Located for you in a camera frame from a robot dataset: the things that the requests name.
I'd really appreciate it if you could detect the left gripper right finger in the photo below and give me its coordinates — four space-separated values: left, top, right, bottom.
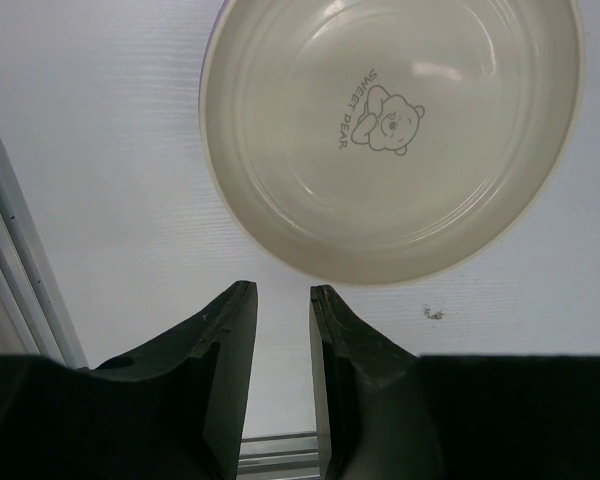
309 285 445 479

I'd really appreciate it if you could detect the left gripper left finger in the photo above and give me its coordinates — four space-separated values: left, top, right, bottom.
79 281 258 479

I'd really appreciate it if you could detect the cream plate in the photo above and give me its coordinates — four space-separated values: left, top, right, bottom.
206 1 585 286

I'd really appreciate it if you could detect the purple plate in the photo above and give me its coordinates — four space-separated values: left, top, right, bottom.
198 0 235 213

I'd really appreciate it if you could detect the aluminium front rail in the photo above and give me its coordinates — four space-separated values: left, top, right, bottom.
236 432 320 480

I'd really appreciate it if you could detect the aluminium rail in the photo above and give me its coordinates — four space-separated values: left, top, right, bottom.
236 432 320 480
0 136 87 368

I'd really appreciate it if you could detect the aluminium left rail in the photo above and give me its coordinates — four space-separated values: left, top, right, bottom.
0 136 87 368

